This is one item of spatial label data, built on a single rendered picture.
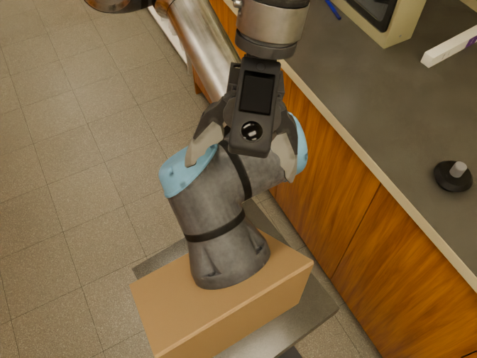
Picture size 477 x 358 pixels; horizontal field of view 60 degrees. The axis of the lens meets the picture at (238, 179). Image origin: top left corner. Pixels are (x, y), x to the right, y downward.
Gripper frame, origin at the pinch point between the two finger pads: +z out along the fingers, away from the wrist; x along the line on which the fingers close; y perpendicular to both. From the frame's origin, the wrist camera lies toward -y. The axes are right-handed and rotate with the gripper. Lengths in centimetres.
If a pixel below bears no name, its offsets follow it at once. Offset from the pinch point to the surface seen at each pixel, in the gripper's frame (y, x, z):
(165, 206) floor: 104, 23, 111
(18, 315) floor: 50, 75, 135
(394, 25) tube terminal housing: 81, -44, 0
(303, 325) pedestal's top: 0.9, -19.1, 36.3
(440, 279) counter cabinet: 22, -58, 42
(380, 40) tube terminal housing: 84, -43, 6
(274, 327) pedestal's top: 0.4, -13.3, 37.3
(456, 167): 33, -53, 15
